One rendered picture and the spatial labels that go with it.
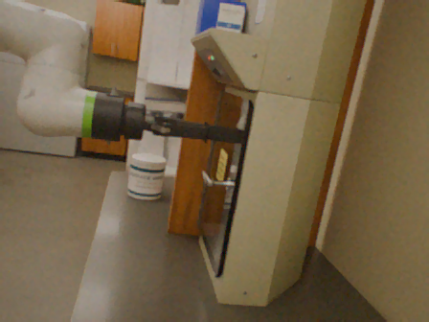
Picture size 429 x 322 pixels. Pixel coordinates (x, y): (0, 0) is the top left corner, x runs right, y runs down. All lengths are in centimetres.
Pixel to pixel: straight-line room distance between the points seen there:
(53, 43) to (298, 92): 47
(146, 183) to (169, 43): 92
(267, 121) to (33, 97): 44
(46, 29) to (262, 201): 53
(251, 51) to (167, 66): 140
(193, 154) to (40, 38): 56
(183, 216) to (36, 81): 62
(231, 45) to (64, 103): 33
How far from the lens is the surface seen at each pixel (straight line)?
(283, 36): 83
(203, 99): 117
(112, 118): 79
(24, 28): 81
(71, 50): 82
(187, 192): 121
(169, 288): 97
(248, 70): 80
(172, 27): 218
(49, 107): 79
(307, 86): 85
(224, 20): 89
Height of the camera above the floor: 142
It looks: 12 degrees down
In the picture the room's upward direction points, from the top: 10 degrees clockwise
